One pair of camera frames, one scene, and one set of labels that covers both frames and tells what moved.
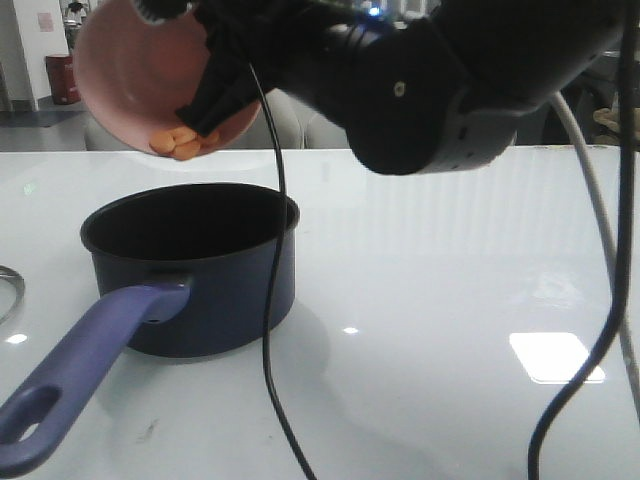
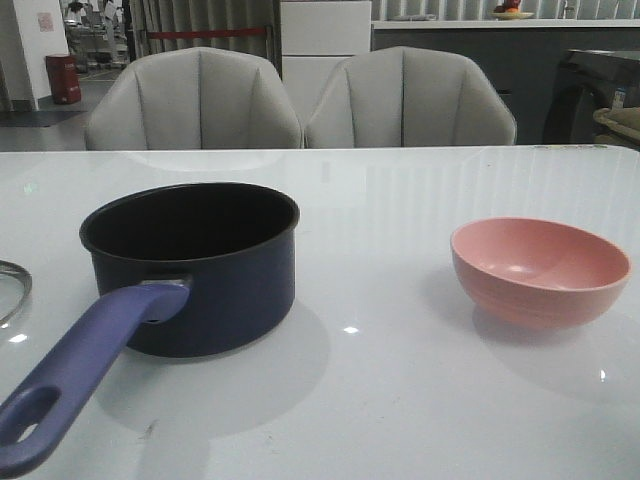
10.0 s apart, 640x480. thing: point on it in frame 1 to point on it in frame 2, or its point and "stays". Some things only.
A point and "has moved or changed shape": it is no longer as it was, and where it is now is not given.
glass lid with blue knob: x=12 y=292 has moved or changed shape
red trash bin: x=61 y=79 stays
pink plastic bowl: x=135 y=72 to x=538 y=274
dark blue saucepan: x=182 y=271 stays
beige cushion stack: x=609 y=127 stays
